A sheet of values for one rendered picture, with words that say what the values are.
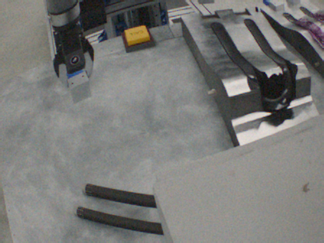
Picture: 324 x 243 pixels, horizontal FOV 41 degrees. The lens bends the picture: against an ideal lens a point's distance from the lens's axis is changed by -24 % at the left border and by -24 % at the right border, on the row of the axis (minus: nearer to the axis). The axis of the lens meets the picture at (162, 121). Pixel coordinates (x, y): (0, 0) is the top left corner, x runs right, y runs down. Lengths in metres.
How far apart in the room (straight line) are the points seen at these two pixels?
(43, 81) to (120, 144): 0.36
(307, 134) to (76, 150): 0.93
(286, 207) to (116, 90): 1.04
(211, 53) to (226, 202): 0.97
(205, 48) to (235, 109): 0.22
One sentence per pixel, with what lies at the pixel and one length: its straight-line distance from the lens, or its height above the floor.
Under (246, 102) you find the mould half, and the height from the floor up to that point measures 0.90.
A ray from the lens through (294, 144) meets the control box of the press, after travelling 0.38.
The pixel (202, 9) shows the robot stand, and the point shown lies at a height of 0.23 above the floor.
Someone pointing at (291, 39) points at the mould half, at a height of 0.83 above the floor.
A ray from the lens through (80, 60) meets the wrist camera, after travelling 1.04.
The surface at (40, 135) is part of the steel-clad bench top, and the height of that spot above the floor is 0.80.
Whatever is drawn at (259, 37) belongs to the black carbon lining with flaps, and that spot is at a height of 0.88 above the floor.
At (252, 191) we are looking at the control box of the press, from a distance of 0.35.
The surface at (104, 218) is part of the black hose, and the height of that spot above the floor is 0.84.
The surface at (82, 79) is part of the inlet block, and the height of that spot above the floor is 0.96.
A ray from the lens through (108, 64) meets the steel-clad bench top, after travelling 1.42.
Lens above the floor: 1.77
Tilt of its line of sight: 50 degrees down
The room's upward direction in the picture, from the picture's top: 9 degrees counter-clockwise
